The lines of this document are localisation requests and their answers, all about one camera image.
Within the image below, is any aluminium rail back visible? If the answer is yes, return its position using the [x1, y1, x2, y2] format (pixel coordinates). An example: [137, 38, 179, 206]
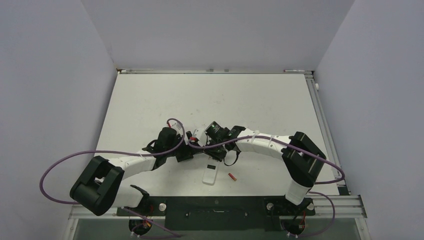
[117, 68, 313, 75]

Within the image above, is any red black battery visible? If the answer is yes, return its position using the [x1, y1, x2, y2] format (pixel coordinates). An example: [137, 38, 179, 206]
[228, 173, 237, 181]

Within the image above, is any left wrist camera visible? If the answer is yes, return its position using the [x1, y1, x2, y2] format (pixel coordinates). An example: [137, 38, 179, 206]
[168, 121, 183, 135]

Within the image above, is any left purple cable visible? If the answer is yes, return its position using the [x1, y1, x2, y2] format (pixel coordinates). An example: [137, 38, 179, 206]
[39, 118, 186, 239]

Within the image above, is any aluminium rail front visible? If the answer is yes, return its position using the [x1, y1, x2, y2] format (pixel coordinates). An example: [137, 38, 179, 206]
[69, 195, 368, 220]

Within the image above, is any aluminium rail right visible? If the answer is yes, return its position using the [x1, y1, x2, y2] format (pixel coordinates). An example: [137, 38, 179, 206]
[304, 71, 342, 168]

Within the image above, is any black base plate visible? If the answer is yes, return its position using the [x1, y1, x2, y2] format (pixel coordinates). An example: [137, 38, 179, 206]
[132, 197, 307, 231]

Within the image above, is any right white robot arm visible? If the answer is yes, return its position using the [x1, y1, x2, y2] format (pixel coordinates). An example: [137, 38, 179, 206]
[200, 121, 327, 214]

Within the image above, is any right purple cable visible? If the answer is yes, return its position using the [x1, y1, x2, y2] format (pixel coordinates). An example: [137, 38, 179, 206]
[187, 135, 346, 239]

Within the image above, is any aluminium rail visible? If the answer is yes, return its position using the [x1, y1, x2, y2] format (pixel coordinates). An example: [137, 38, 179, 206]
[117, 68, 313, 75]
[69, 195, 368, 220]
[304, 71, 342, 168]

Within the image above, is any purple cable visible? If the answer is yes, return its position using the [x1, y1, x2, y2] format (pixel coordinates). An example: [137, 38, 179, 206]
[187, 135, 346, 239]
[39, 118, 186, 239]

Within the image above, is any white red remote control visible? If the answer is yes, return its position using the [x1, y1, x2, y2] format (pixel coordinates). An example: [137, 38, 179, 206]
[202, 158, 220, 186]

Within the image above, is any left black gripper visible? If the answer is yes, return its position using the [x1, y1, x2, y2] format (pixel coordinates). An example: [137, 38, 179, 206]
[165, 131, 203, 162]

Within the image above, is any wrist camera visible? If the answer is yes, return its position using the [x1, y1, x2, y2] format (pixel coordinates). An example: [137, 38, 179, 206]
[189, 128, 208, 147]
[168, 121, 183, 135]

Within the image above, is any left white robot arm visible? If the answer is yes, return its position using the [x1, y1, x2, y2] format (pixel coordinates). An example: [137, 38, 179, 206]
[69, 126, 194, 216]

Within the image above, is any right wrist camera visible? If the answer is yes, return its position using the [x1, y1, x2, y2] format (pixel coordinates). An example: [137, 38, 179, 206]
[189, 128, 208, 147]

